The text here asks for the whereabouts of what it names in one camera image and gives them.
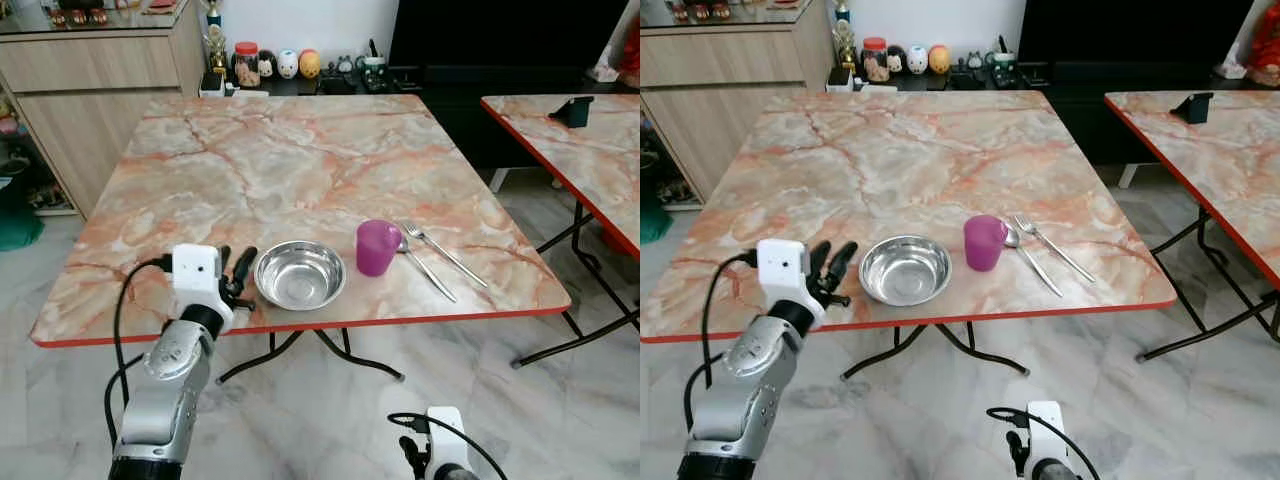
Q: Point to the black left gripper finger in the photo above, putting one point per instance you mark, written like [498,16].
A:
[244,264]
[818,260]
[842,260]
[226,262]

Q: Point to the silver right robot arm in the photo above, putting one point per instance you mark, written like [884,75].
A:
[1052,472]
[455,474]

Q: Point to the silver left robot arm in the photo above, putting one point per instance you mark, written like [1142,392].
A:
[745,385]
[170,385]

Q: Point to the stainless steel bowl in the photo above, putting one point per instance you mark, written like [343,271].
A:
[905,270]
[300,275]

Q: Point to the marble-print folding table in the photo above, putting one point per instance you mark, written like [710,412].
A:
[1230,160]
[300,170]
[600,160]
[900,160]

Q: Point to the purple plastic cup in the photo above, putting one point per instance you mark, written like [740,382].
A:
[984,244]
[377,250]

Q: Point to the green bag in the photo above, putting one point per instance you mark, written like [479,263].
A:
[652,210]
[16,215]

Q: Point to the light wooden cabinet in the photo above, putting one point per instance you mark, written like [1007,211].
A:
[90,110]
[730,100]

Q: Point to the silver metal spoon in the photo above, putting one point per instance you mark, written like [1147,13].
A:
[428,272]
[1035,265]

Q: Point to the red-lidded snack jar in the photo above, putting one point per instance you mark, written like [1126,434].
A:
[876,62]
[246,66]

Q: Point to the black round doll figurine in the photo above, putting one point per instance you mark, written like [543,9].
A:
[897,61]
[267,66]

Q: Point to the silver metal fork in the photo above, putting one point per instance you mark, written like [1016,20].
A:
[445,255]
[1055,250]

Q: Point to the white round doll figurine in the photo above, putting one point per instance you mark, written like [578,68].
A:
[917,60]
[288,65]

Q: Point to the orange round doll figurine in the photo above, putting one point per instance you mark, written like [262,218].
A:
[310,64]
[939,59]

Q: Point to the gold trophy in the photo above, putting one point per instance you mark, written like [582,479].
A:
[214,45]
[844,40]

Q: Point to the small grey animal figurine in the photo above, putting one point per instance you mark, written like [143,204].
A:
[346,66]
[974,62]

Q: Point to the green white mug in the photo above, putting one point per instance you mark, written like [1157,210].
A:
[375,70]
[1004,66]

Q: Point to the red decoration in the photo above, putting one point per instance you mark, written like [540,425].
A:
[631,55]
[1266,45]

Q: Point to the small black stand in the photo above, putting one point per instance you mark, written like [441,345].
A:
[1193,108]
[572,112]

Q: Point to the black television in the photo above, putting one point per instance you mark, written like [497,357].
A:
[500,30]
[1130,28]

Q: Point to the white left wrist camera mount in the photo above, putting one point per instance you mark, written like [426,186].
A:
[782,270]
[195,275]

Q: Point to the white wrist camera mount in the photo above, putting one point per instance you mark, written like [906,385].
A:
[1046,430]
[782,270]
[447,435]
[195,275]

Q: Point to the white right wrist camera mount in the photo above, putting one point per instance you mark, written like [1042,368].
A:
[1046,430]
[447,435]

